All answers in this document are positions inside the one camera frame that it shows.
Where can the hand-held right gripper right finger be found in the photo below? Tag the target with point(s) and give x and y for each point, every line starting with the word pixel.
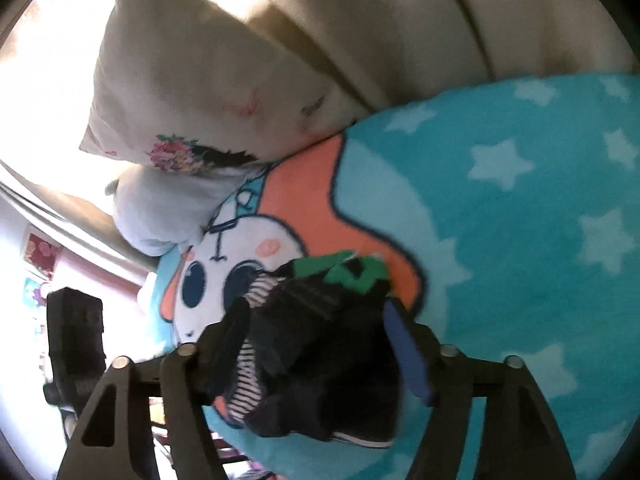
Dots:
pixel 406 352

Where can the black pants with striped trim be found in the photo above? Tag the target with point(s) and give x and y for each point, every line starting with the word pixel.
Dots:
pixel 320 360

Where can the cream floral print pillow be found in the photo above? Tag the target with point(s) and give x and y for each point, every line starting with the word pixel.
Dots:
pixel 200 60

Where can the beige curved frame tube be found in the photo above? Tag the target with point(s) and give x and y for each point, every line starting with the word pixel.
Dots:
pixel 90 215

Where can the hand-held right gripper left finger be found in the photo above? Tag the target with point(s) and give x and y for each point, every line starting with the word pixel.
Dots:
pixel 210 355

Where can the beige headboard cushion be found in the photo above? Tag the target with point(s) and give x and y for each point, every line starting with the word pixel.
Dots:
pixel 425 25

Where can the teal cartoon printed blanket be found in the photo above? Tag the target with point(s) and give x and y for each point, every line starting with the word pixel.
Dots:
pixel 500 260

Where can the grey plush pillow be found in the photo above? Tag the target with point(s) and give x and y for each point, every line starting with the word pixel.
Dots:
pixel 160 215

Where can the red floral wall picture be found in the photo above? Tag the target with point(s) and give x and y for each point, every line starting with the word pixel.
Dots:
pixel 42 255

